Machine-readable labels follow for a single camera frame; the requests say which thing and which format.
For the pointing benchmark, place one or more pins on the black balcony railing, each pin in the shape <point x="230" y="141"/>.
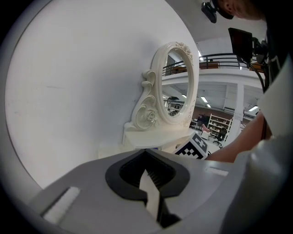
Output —
<point x="224" y="60"/>

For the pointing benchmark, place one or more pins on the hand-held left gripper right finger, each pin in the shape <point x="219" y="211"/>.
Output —
<point x="201" y="194"/>

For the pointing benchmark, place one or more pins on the pink chair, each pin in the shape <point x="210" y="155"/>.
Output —
<point x="205" y="129"/>

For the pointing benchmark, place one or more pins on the white storage rack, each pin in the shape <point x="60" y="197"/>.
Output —
<point x="219" y="125"/>

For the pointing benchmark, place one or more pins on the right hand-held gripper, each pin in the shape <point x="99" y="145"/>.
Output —
<point x="194" y="148"/>

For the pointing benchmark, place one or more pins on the person's head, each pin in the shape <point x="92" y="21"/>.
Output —
<point x="242" y="9"/>

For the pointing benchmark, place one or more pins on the black head camera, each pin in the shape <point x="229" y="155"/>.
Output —
<point x="209" y="12"/>

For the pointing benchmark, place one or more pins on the white ornate oval mirror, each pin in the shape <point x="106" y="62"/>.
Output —
<point x="146" y="112"/>

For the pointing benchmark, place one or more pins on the person's right forearm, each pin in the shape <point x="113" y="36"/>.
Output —
<point x="240" y="141"/>

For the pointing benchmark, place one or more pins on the white ornate vanity table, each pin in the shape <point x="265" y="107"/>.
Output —
<point x="110" y="150"/>

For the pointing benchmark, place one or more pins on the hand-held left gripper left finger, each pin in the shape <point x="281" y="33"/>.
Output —
<point x="91" y="194"/>

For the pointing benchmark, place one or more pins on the black office chair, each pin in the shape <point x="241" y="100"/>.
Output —
<point x="220" y="136"/>

